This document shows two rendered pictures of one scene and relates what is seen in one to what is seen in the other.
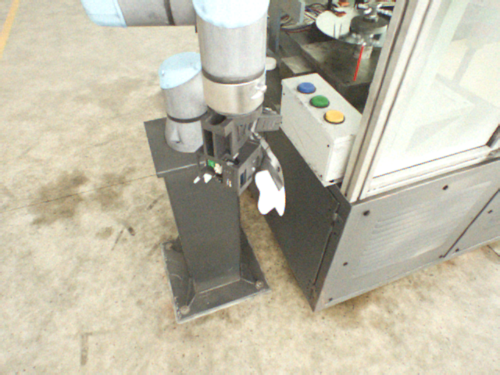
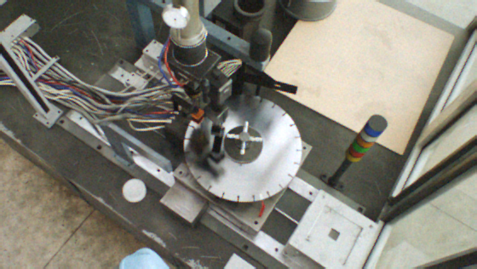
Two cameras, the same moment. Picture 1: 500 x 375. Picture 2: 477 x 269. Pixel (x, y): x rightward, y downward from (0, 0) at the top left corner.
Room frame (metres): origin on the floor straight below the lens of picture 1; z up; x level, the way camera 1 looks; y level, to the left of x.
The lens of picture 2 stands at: (0.73, -0.04, 1.99)
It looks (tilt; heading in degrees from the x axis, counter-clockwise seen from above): 64 degrees down; 319
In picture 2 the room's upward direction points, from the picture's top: 6 degrees clockwise
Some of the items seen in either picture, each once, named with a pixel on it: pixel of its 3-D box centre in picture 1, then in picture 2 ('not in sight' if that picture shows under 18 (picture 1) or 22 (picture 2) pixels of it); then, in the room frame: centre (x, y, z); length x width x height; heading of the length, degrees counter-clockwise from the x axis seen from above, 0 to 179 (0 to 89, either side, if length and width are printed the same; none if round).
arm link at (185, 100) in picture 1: (186, 83); not in sight; (0.77, 0.16, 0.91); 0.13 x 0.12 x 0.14; 92
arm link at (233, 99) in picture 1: (236, 87); not in sight; (0.36, 0.02, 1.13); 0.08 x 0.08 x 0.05
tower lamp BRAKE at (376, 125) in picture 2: not in sight; (376, 125); (0.87, -0.60, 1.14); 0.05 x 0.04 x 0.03; 110
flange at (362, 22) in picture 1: (369, 19); (243, 142); (1.08, -0.38, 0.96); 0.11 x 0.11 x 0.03
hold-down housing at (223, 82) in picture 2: not in sight; (216, 96); (1.14, -0.33, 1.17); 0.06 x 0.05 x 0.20; 11
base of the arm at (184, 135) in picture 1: (189, 121); not in sight; (0.77, 0.17, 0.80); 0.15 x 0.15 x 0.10
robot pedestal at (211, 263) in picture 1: (204, 215); not in sight; (0.77, 0.17, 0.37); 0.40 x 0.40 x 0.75; 20
